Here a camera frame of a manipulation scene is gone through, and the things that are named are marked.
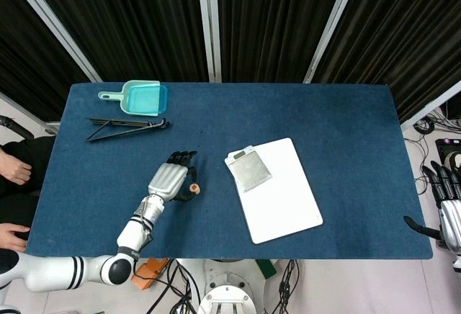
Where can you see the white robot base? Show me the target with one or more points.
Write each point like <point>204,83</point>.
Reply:
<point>227,296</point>

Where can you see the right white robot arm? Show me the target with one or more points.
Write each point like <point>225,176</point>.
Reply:
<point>458,261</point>

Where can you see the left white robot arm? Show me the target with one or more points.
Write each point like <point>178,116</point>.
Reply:
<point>133,234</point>

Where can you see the blue translucent plastic tray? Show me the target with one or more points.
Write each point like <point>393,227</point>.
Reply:
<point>147,99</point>

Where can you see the black device box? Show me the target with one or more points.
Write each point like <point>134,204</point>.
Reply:
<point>443,147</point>

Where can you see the mint green plastic dustpan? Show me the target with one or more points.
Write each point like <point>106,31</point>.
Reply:
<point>108,95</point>

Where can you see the black folding stand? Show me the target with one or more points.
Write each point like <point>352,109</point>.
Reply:
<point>144,124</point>

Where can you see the white metal frame post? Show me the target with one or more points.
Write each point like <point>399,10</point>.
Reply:
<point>334,22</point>
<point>21,110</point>
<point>432,107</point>
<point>209,22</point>
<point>54,22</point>

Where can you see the dark green object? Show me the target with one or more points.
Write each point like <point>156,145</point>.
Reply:
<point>267,269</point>

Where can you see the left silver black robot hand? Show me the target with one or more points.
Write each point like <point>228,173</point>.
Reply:
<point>167,180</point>

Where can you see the blue felt table cover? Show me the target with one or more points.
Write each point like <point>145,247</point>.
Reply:
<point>324,130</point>

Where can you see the bystander black clothing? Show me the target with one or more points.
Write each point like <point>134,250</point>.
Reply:
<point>21,202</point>

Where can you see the black pleated curtain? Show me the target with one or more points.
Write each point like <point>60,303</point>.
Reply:
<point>25,58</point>
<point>403,33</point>
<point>273,22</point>
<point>126,22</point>

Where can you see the bystander bare hand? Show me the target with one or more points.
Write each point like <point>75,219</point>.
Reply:
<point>12,236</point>
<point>14,168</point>

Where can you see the orange plastic object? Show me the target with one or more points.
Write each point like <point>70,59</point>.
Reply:
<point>149,278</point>

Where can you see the silver digital kitchen scale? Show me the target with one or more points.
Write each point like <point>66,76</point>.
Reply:
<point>250,170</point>

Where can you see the white board with black rim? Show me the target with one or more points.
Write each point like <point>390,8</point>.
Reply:
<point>281,206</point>

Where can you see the black chair armrest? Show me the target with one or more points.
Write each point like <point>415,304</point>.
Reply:
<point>18,128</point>

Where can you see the small wooden piece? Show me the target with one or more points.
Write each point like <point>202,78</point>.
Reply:
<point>194,186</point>

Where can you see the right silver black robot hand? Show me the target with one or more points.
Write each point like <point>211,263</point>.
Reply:
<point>450,220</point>

